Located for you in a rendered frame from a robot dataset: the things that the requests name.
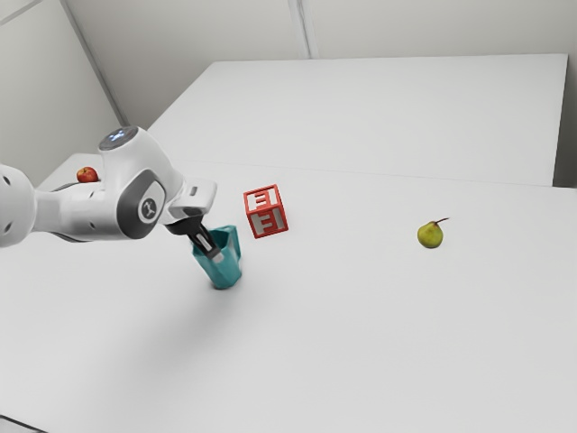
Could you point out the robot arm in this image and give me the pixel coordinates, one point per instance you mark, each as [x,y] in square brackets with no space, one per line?
[81,212]

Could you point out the red letter block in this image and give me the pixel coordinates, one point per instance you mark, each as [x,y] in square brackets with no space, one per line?
[266,211]

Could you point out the red apple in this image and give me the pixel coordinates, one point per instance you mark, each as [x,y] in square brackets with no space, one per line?
[87,174]

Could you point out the teal faceted mug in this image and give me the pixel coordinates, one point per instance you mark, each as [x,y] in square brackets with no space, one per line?
[223,266]

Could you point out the green pear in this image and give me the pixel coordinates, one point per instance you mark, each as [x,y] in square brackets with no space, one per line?
[430,235]

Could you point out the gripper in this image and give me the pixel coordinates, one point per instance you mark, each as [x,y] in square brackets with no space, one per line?
[184,225]

